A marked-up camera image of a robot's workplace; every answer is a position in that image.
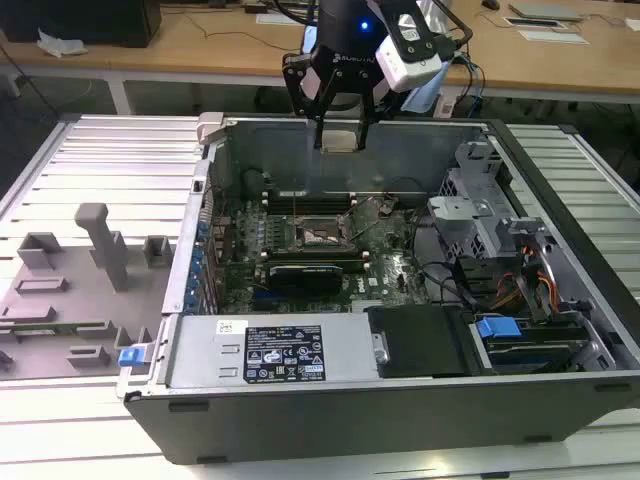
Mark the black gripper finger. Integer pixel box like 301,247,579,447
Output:
358,74,401,151
282,52,341,149

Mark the silver CPU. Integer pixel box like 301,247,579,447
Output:
322,130,361,153

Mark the CPU socket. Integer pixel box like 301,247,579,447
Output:
292,214,359,251

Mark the pale blue teach pendant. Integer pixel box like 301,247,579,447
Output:
399,62,450,114

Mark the white paper sheet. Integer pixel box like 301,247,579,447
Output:
255,13,304,26

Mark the wooden desk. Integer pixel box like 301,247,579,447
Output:
0,0,640,106

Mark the silver drive cage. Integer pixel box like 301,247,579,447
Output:
427,141,549,261

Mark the green motherboard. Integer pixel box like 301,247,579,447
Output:
214,192,434,315

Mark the black graphics card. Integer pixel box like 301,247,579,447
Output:
268,262,346,297

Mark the flat white framed device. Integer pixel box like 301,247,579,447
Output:
503,15,562,28

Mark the silver laptop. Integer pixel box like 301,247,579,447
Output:
508,2,585,23

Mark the black drive bay box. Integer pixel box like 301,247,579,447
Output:
367,305,476,380

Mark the crumpled white paper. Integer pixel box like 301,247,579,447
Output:
37,27,90,60

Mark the hard disk in blue carrier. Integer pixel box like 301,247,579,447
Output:
476,316,589,376

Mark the grey power supply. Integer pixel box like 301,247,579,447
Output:
164,312,381,389

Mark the grey parts rack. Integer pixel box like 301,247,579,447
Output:
0,202,174,382

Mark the black PC case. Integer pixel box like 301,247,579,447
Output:
115,112,640,467

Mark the green RAM stick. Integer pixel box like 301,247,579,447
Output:
0,323,81,337

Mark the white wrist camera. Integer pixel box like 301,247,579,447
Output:
367,0,445,95

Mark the grey case handle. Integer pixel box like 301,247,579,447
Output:
196,111,236,147

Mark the black camera cable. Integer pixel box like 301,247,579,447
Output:
429,0,475,59

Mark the orange yellow wire bundle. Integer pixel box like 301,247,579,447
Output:
492,242,560,314

